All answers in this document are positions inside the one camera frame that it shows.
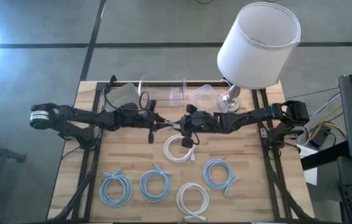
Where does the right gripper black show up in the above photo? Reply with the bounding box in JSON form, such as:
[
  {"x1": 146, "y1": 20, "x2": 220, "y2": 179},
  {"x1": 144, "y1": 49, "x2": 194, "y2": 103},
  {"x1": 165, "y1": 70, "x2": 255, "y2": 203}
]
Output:
[{"x1": 174, "y1": 105, "x2": 218, "y2": 148}]

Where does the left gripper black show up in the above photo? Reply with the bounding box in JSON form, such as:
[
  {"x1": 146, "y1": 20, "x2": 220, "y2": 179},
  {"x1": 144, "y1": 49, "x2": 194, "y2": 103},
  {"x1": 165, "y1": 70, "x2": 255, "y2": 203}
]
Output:
[{"x1": 139, "y1": 100, "x2": 175, "y2": 145}]

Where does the light blue cable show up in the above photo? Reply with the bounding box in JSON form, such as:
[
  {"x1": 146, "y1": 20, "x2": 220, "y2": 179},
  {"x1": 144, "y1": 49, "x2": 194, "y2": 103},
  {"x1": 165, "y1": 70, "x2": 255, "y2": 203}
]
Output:
[
  {"x1": 140, "y1": 164, "x2": 173, "y2": 203},
  {"x1": 202, "y1": 159, "x2": 240, "y2": 195},
  {"x1": 98, "y1": 168, "x2": 134, "y2": 208}
]

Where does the large clear plastic bin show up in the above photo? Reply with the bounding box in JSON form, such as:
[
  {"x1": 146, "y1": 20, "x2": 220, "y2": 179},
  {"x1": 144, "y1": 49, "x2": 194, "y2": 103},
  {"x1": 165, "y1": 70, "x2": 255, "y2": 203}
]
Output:
[{"x1": 138, "y1": 74, "x2": 188, "y2": 108}]

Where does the small clear plastic bin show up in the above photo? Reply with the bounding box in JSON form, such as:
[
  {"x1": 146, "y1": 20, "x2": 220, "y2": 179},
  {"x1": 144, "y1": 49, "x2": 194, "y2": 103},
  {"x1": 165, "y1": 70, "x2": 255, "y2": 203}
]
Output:
[{"x1": 189, "y1": 83, "x2": 228, "y2": 114}]

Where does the clear plastic container left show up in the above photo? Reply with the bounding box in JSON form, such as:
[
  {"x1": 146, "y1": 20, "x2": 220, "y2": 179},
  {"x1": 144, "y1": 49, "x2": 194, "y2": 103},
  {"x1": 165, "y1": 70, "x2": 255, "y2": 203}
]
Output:
[{"x1": 102, "y1": 82, "x2": 141, "y2": 113}]

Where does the silver metal lamp base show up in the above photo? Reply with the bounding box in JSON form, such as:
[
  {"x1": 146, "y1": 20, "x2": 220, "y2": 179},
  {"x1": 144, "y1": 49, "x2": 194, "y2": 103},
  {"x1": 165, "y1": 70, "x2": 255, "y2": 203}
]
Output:
[{"x1": 217, "y1": 84, "x2": 242, "y2": 113}]

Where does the white lampshade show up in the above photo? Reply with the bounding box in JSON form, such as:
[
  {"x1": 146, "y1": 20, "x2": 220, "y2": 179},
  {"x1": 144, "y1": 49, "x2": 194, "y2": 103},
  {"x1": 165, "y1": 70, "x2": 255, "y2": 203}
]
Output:
[{"x1": 216, "y1": 1, "x2": 302, "y2": 90}]

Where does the white paper sheet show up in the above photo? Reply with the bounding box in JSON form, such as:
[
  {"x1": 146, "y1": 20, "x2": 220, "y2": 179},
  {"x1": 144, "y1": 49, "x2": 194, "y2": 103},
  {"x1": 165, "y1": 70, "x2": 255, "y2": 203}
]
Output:
[{"x1": 298, "y1": 145, "x2": 318, "y2": 160}]

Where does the black power adapter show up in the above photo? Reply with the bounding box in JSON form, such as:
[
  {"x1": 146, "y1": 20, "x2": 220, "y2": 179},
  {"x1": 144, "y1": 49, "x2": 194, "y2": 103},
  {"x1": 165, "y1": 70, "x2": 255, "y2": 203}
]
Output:
[{"x1": 309, "y1": 126, "x2": 331, "y2": 149}]

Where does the black cart leg bar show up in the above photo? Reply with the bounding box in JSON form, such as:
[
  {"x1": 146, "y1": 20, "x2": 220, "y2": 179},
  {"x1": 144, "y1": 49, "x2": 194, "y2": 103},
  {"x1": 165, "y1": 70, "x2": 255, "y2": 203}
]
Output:
[{"x1": 300, "y1": 141, "x2": 351, "y2": 171}]

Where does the white braided coiled cable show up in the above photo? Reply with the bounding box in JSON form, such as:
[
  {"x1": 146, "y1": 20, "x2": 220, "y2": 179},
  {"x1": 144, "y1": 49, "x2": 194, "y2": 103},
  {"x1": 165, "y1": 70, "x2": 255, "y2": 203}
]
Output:
[
  {"x1": 176, "y1": 182, "x2": 210, "y2": 222},
  {"x1": 163, "y1": 133, "x2": 197, "y2": 164}
]

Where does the black aluminium table frame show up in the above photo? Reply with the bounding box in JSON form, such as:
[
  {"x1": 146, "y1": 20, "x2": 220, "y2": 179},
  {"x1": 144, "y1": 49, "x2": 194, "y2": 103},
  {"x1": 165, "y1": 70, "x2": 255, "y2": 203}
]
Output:
[{"x1": 50, "y1": 74, "x2": 316, "y2": 223}]

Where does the yellow cable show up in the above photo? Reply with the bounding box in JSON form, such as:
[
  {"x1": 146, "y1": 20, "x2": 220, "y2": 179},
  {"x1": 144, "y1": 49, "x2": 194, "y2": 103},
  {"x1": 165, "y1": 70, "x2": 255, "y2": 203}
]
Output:
[{"x1": 308, "y1": 104, "x2": 348, "y2": 141}]

